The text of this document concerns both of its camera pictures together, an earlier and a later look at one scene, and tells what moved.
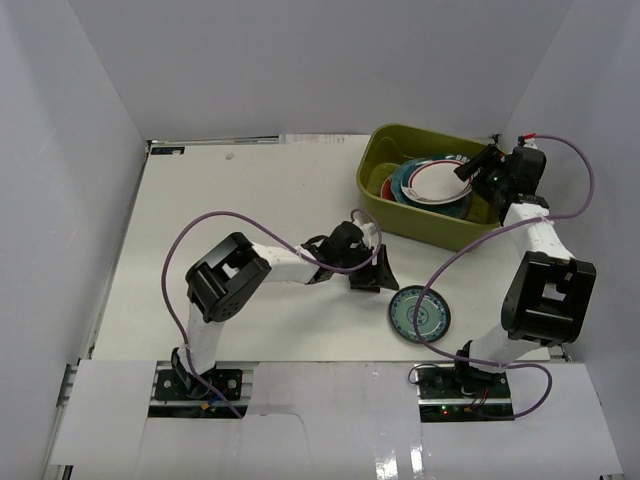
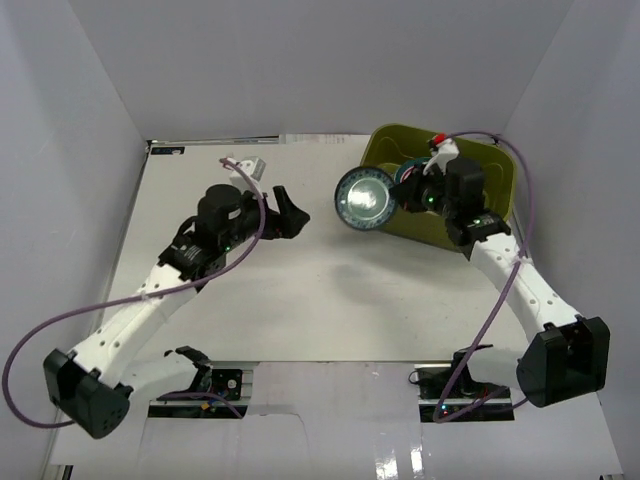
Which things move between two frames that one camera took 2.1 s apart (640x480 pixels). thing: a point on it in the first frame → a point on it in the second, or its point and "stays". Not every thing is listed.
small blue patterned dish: [433, 314] → [363, 200]
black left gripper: [373, 270] → [273, 216]
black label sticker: [176, 150] stays
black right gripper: [484, 158] → [407, 194]
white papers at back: [323, 139] stays
